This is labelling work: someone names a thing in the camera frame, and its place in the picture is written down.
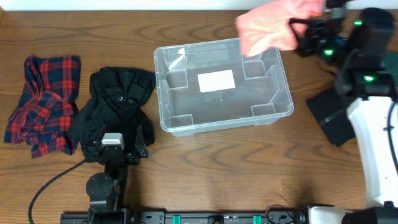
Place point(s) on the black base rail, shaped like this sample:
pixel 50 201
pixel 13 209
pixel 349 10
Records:
pixel 273 216

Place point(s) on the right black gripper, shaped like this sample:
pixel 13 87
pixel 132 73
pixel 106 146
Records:
pixel 306 44

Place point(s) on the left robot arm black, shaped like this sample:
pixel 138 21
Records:
pixel 106 189

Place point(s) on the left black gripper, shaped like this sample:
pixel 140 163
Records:
pixel 140 151

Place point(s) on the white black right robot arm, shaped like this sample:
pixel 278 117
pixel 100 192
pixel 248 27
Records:
pixel 362 76

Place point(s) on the red navy plaid shirt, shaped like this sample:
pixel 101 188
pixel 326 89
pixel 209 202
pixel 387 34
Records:
pixel 46 108

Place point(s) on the black crumpled garment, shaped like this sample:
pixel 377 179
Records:
pixel 117 95

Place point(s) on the clear plastic storage bin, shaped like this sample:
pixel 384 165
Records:
pixel 261 96

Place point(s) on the dark green garment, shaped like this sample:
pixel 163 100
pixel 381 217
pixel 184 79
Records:
pixel 391 64

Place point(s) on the pink shirt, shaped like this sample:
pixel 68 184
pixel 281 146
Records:
pixel 268 26

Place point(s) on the white label in bin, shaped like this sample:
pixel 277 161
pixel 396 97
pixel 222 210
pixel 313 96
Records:
pixel 216 81

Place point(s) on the black garment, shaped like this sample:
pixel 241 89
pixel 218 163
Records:
pixel 117 95
pixel 330 113

